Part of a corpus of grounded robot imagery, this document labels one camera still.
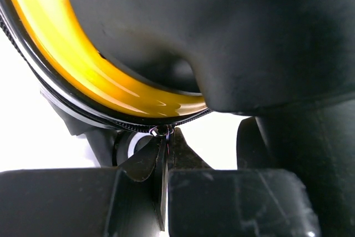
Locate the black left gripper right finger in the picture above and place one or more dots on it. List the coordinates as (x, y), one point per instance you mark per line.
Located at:
(253, 200)

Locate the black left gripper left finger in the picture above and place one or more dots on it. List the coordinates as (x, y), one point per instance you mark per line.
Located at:
(127, 200)

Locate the yellow hard-shell suitcase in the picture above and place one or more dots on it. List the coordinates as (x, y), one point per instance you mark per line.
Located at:
(122, 72)

